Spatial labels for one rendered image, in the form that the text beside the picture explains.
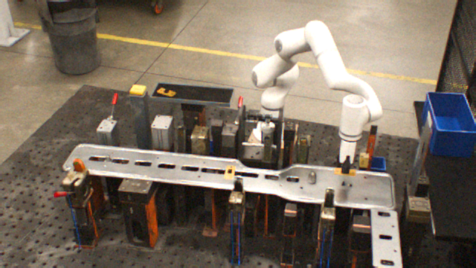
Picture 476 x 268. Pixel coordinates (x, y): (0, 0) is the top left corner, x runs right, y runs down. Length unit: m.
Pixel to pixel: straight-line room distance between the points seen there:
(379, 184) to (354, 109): 0.42
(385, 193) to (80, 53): 3.43
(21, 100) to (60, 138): 1.84
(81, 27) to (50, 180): 2.33
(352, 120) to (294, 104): 2.57
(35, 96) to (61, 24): 0.64
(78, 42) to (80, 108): 1.72
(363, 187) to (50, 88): 3.38
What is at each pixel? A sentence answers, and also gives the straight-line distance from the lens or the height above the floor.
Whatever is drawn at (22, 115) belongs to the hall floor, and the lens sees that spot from 4.78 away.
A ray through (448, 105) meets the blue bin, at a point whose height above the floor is 1.10.
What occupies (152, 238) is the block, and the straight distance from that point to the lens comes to 2.39.
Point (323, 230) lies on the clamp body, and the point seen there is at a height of 0.98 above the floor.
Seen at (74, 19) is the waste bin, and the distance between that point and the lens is 4.92.
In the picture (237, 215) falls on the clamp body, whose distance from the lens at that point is 2.16.
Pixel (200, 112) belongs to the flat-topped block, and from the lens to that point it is 2.53.
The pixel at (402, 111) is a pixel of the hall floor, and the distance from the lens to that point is 4.68.
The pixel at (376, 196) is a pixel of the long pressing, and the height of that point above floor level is 1.00.
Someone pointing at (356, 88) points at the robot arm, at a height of 1.40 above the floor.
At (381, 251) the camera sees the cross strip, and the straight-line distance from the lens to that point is 2.06.
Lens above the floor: 2.48
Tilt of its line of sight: 36 degrees down
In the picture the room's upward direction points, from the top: straight up
